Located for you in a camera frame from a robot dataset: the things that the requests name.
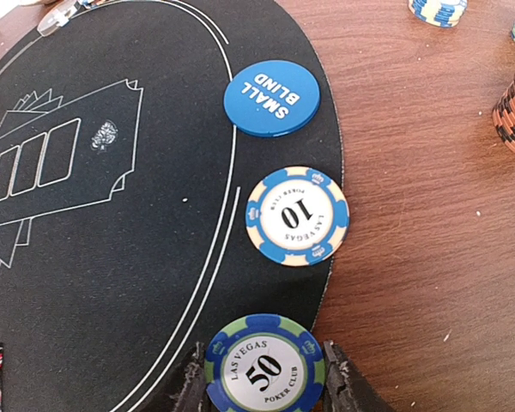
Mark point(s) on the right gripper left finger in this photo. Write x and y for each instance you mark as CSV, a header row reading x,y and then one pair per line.
x,y
185,388

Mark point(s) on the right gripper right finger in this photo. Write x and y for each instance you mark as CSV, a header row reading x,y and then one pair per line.
x,y
346,389

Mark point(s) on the green fifty poker chip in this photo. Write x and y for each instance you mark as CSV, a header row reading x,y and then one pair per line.
x,y
264,362

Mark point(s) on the blue ten poker chip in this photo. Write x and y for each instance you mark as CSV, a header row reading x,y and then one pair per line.
x,y
297,216

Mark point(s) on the blue small blind button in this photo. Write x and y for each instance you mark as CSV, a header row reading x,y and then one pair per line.
x,y
272,98

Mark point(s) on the blue white chip stack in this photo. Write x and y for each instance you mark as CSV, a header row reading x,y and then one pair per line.
x,y
439,13

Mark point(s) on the round black poker mat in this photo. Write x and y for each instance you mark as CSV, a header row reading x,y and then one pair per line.
x,y
123,188

